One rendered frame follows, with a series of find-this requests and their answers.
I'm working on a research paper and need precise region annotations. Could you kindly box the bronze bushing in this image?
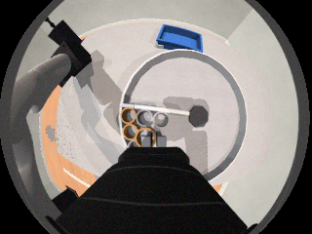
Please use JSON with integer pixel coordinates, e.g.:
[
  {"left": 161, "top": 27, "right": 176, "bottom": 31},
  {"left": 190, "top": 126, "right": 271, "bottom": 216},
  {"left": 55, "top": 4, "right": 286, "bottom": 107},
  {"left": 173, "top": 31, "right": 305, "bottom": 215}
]
[
  {"left": 122, "top": 124, "right": 140, "bottom": 140},
  {"left": 135, "top": 127, "right": 156, "bottom": 147},
  {"left": 121, "top": 107, "right": 137, "bottom": 124}
]

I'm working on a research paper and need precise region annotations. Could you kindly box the blue plastic crate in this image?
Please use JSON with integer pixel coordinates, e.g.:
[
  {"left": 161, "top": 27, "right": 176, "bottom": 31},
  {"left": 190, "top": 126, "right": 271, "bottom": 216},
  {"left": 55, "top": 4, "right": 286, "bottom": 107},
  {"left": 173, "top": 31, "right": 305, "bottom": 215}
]
[{"left": 156, "top": 24, "right": 203, "bottom": 53}]

